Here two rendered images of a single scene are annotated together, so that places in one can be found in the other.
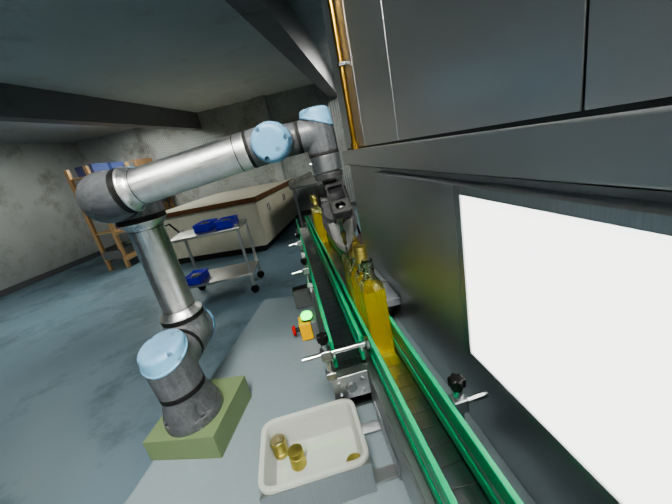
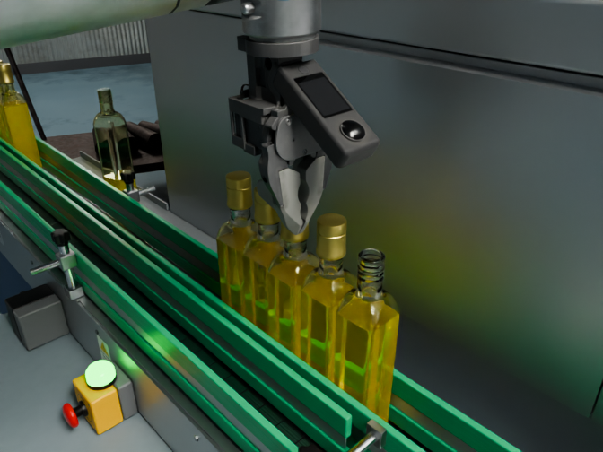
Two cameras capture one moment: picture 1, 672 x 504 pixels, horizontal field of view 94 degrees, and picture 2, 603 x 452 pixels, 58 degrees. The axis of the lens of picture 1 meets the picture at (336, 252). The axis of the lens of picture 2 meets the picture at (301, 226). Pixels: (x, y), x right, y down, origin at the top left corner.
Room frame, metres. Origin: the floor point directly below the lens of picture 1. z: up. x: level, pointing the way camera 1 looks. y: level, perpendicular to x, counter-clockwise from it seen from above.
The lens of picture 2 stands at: (0.37, 0.29, 1.45)
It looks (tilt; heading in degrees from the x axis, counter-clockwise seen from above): 28 degrees down; 323
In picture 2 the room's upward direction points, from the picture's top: straight up
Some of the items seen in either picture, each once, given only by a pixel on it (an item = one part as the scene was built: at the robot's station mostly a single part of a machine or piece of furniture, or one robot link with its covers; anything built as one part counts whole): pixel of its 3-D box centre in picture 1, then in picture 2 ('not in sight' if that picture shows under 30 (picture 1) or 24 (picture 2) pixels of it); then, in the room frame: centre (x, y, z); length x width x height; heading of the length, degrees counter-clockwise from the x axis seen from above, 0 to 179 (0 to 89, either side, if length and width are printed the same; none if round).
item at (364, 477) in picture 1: (327, 452); not in sight; (0.52, 0.11, 0.79); 0.27 x 0.17 x 0.08; 96
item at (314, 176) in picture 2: (347, 232); (297, 187); (0.82, -0.04, 1.19); 0.06 x 0.03 x 0.09; 4
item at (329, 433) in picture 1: (315, 453); not in sight; (0.52, 0.14, 0.80); 0.22 x 0.17 x 0.09; 96
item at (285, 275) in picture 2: (363, 296); (295, 320); (0.84, -0.05, 0.99); 0.06 x 0.06 x 0.21; 5
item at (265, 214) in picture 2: not in sight; (267, 204); (0.90, -0.05, 1.14); 0.04 x 0.04 x 0.04
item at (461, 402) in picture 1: (469, 404); not in sight; (0.43, -0.18, 0.94); 0.07 x 0.04 x 0.13; 96
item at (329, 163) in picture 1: (325, 164); (278, 14); (0.81, -0.02, 1.38); 0.08 x 0.08 x 0.05
